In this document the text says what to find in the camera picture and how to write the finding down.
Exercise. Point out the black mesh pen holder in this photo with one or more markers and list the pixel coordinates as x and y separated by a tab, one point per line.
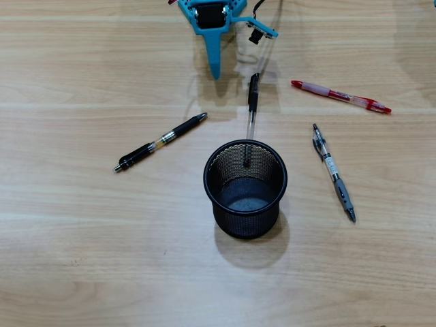
248	225

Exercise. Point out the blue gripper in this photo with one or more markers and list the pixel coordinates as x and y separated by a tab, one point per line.
208	17

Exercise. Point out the clear pen with black cap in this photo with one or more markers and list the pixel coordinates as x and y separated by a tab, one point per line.
252	98

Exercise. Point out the clear pen with grey grip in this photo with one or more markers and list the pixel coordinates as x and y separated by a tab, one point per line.
342	194

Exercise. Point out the red pen with white grip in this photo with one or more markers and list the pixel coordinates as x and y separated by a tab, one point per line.
340	95

